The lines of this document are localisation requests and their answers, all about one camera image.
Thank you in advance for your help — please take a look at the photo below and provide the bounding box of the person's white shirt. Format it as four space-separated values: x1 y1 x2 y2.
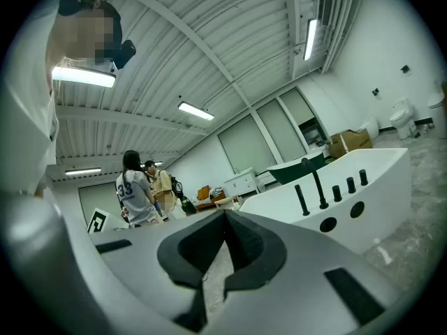
0 0 67 198

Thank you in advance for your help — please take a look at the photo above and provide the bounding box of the dark glass cabinet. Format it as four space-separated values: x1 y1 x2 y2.
298 117 325 151

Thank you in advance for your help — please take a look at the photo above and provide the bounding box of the white vanity cabinet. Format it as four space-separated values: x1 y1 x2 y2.
223 167 261 198

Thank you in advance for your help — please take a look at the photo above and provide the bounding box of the white toilet with tank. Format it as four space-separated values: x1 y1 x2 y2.
388 97 417 141

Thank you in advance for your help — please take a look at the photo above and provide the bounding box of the orange sofa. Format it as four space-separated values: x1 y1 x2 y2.
194 185 228 211

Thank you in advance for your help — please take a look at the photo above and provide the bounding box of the large open cardboard box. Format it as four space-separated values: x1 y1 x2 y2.
327 128 374 159

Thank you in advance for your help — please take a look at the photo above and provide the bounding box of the ceiling strip light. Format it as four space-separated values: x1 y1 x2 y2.
64 167 103 177
51 66 117 89
302 18 318 62
177 100 216 122

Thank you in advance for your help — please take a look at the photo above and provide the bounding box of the black handheld shower wand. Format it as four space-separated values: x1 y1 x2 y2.
294 184 311 213

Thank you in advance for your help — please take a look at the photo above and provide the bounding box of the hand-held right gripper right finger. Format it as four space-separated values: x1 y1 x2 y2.
205 209 404 335

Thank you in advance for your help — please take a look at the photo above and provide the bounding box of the frosted glass window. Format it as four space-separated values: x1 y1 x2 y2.
217 113 277 174
256 98 307 163
279 89 317 126

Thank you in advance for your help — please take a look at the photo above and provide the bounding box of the black curved faucet spout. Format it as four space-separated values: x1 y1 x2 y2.
300 157 330 210

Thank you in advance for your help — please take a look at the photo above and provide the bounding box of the white rectangular bathtub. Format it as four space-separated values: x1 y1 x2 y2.
239 147 412 256

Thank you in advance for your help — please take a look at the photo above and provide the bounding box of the dark green oval bathtub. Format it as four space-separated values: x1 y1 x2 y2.
266 151 328 186

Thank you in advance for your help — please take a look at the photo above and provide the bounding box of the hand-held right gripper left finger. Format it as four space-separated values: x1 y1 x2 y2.
0 193 226 335

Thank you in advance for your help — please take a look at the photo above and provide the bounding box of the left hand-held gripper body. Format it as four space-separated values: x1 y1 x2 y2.
86 207 131 235

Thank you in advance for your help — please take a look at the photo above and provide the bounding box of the black backpack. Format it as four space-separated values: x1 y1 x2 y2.
169 172 198 216

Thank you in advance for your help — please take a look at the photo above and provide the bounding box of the black head camera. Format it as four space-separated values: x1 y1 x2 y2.
112 39 138 70

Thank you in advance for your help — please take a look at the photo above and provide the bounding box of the person's head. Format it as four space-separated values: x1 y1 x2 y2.
44 0 124 68

